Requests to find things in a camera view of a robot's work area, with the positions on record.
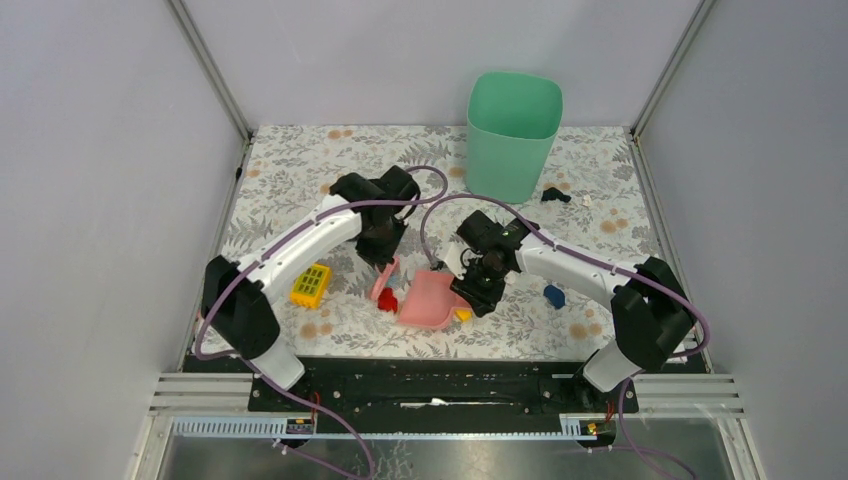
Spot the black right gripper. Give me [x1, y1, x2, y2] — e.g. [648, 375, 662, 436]
[450, 258, 510, 319]

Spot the pink dustpan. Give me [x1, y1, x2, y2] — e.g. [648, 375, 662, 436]
[397, 270, 473, 330]

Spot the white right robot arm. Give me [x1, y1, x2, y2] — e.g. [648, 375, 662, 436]
[451, 210, 697, 412]

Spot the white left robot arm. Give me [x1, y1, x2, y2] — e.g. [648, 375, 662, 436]
[195, 166, 423, 411]

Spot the small yellow block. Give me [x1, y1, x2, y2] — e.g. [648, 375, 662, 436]
[454, 309, 473, 323]

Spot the red paper scrap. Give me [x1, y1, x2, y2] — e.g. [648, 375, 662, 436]
[377, 287, 399, 314]

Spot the small blue paper ball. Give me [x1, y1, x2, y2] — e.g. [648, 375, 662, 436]
[543, 285, 567, 310]

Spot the yellow window toy brick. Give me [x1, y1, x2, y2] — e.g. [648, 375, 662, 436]
[289, 264, 332, 309]

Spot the green waste bin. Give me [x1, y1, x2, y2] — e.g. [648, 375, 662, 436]
[465, 71, 564, 204]

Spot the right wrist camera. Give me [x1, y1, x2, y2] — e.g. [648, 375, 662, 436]
[441, 242, 467, 280]

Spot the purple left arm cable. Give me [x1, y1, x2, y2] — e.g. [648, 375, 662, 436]
[192, 165, 450, 480]

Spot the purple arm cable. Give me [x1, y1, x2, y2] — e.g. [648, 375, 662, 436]
[192, 165, 450, 480]
[419, 193, 711, 480]

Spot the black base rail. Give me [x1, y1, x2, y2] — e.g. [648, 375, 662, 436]
[290, 357, 638, 434]

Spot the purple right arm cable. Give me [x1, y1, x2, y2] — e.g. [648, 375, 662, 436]
[419, 193, 711, 480]

